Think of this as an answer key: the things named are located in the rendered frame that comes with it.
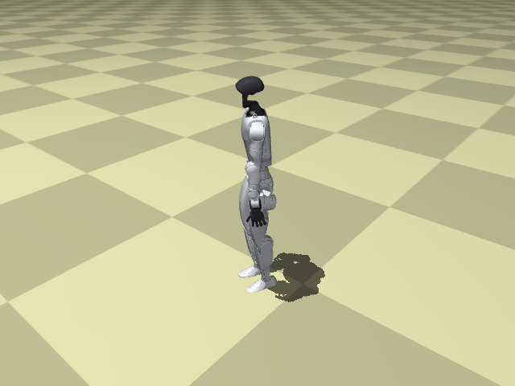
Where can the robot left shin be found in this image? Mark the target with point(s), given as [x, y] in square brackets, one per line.
[264, 258]

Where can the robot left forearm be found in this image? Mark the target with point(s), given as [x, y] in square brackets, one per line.
[254, 180]

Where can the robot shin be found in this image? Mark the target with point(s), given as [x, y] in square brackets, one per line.
[250, 244]
[264, 258]

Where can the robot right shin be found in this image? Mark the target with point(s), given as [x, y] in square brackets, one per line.
[250, 244]

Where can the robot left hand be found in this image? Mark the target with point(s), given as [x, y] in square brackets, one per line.
[256, 215]

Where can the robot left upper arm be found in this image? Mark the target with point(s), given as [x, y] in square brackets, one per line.
[257, 134]

